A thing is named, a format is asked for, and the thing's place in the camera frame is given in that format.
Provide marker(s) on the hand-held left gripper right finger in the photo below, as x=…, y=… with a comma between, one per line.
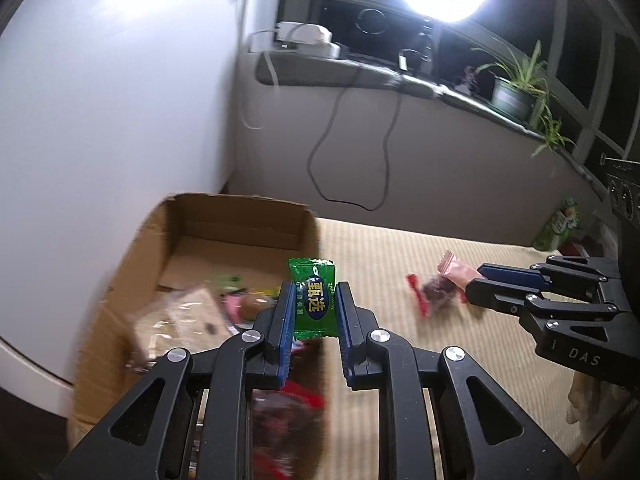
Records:
x=345, y=330

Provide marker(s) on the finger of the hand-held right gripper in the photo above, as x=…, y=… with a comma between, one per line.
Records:
x=505, y=274
x=495, y=296

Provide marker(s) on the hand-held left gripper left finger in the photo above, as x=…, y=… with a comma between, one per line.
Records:
x=285, y=330

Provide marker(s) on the green candy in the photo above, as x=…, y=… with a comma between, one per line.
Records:
x=312, y=300

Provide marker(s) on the pink egg snack packet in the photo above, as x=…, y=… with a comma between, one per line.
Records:
x=247, y=307

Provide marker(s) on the red-edged dark plum packet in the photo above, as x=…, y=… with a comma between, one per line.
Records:
x=437, y=290

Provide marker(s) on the cardboard box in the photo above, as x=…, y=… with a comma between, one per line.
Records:
x=200, y=220

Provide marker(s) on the person's right hand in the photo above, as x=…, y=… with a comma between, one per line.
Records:
x=585, y=400

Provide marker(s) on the yellow-green candy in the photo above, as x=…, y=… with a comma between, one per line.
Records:
x=272, y=291

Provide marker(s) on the green bag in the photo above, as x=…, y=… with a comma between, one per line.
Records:
x=557, y=225

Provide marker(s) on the small green snack packet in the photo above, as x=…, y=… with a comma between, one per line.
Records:
x=231, y=281

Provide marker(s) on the striped mat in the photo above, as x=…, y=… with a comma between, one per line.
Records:
x=450, y=360

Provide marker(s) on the beige biscuit packet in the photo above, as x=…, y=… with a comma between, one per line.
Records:
x=180, y=320

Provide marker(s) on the potted spider plant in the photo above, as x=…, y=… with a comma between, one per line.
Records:
x=510, y=97

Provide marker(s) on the grey window sill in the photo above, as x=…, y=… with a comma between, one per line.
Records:
x=310, y=70

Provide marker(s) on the small white box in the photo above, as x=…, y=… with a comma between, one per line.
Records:
x=333, y=51

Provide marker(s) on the white cabinet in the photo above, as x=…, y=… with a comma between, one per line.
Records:
x=100, y=110

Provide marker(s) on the white adapter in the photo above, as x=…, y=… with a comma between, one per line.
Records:
x=305, y=34

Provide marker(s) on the grey window frame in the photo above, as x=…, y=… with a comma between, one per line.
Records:
x=560, y=35

